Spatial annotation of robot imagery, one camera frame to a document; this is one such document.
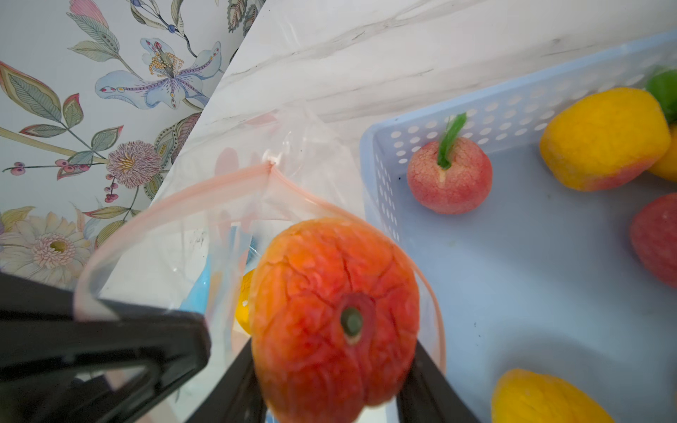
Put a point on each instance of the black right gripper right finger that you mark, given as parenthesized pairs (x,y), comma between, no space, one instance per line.
(427,397)

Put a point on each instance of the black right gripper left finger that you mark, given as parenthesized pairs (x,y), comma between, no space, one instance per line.
(237,397)

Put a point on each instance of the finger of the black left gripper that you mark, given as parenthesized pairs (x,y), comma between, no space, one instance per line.
(56,369)

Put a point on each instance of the clear pink-zipper zip bag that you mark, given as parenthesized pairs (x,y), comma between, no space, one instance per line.
(256,180)

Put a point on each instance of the yellow red peach front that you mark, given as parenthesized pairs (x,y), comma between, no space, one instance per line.
(524,396)

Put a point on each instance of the red peach with green stem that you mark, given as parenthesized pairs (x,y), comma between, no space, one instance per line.
(451,176)

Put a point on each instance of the pink peach in basket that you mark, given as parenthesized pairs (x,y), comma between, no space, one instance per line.
(653,237)

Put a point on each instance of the yellow peach in basket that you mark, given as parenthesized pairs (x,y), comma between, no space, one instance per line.
(605,140)

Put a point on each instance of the light blue perforated basket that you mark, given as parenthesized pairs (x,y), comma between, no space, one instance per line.
(540,276)

